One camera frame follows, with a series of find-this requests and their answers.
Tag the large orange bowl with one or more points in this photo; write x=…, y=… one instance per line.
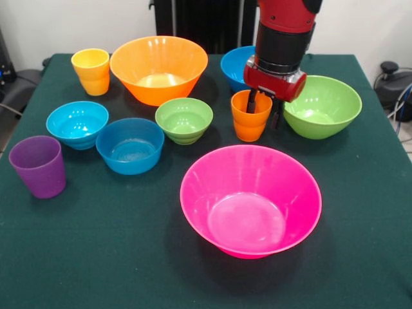
x=157, y=77

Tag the purple cup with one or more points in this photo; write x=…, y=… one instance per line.
x=38, y=170

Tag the dark green tablecloth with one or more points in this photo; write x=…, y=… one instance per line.
x=96, y=241

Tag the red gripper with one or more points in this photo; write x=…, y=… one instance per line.
x=277, y=82

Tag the yellow cup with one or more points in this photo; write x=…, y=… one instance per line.
x=91, y=74

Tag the orange cup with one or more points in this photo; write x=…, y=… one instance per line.
x=249, y=125

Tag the medium blue bowl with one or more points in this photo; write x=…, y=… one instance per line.
x=235, y=67

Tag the large pink bowl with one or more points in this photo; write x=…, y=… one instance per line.
x=248, y=206

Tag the small green bowl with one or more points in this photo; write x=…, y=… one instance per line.
x=183, y=119

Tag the dark blue bowl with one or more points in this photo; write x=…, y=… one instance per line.
x=128, y=148

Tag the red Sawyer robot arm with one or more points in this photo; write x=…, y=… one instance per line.
x=283, y=16

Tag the small light blue bowl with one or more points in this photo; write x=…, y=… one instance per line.
x=77, y=122

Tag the black computer tower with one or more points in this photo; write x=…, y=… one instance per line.
x=6, y=64

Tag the large green bowl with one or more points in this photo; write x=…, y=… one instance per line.
x=322, y=106

